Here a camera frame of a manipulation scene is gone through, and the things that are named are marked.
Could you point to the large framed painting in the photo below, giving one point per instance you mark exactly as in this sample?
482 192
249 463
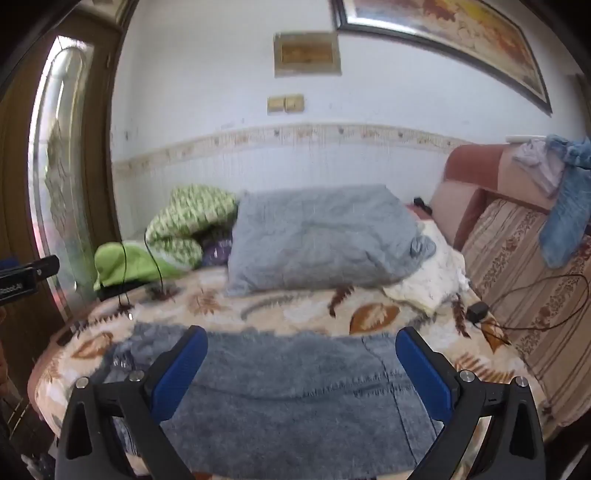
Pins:
438 23

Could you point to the gold wall switch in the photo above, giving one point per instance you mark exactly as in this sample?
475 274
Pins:
277 105
294 103

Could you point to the small framed wall plaque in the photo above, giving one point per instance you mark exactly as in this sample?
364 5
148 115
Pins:
307 53

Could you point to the grey-blue denim pants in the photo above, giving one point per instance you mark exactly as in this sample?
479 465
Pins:
277 392

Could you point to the grey pillow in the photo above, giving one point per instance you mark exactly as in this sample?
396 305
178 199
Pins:
323 235

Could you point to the pink and brown sofa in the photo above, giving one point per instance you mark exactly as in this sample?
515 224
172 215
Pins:
466 170

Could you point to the small black object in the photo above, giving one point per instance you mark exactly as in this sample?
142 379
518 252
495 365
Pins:
421 205

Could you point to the wooden door with glass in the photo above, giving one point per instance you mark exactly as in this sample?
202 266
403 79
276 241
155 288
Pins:
60 161

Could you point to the purple cloth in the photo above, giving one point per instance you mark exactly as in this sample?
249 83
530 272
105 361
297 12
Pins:
217 253

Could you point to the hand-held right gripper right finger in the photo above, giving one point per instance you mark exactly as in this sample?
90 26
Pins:
425 374

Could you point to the black charger adapter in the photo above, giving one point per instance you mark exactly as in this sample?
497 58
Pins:
477 312

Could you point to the pale lilac garment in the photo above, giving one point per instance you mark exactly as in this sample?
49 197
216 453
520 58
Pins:
540 161

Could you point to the green patterned quilt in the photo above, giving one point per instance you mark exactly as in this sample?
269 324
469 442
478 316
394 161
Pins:
194 207

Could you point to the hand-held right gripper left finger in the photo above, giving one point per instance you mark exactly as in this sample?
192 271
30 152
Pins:
180 383

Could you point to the cream cloth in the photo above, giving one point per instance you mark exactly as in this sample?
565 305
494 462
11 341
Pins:
438 277

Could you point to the striped floral cushion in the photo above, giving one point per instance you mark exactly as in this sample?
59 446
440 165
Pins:
517 267

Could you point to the leaf-print beige blanket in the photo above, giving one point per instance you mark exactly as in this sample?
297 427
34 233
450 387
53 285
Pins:
286 309

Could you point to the plain green cloth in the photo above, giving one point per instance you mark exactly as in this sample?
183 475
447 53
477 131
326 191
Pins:
115 267

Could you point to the blue garment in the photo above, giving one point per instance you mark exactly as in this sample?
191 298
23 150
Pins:
565 217

